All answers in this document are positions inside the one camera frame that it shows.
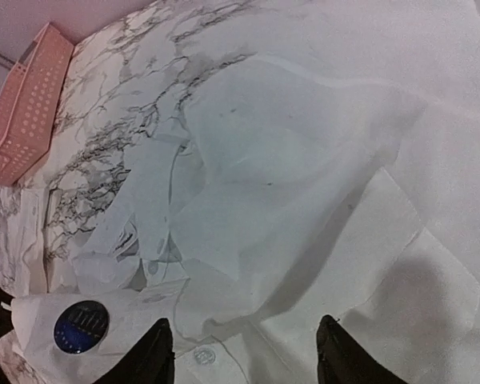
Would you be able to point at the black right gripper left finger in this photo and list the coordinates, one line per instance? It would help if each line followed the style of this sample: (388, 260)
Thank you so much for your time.
(151, 360)

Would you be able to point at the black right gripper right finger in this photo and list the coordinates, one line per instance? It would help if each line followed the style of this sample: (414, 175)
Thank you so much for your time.
(342, 360)

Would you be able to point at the blue round brooch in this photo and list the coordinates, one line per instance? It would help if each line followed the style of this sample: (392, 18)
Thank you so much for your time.
(81, 326)

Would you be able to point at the white button shirt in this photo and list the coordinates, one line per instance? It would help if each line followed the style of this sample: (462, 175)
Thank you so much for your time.
(242, 168)

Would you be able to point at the pink plastic basket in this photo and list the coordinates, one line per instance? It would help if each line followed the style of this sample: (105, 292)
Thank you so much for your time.
(29, 101)

